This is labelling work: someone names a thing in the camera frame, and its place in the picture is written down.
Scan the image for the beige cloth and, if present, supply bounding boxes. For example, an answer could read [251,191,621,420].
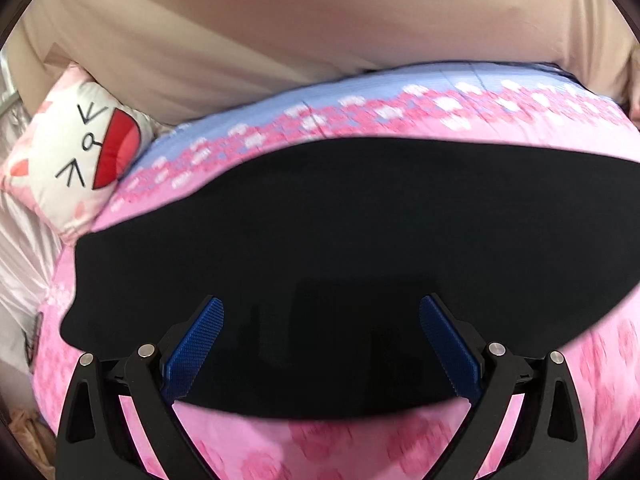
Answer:
[5,0,640,127]

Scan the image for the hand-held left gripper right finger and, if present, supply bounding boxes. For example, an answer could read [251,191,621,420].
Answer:
[419,293,587,480]

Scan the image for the pink floral bed sheet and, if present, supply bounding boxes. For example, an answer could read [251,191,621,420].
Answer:
[30,60,640,480]

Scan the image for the white satin cloth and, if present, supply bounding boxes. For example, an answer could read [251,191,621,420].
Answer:
[0,50,68,378]

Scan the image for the cartoon face pillow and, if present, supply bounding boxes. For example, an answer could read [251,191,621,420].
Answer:
[0,62,162,239]

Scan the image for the brown crumpled material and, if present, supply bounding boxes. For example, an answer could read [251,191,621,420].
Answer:
[4,406,57,463]

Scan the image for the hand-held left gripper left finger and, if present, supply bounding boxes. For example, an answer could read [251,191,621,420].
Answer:
[56,296,225,480]

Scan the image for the black pants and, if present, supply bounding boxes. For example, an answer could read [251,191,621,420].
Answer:
[59,135,640,421]

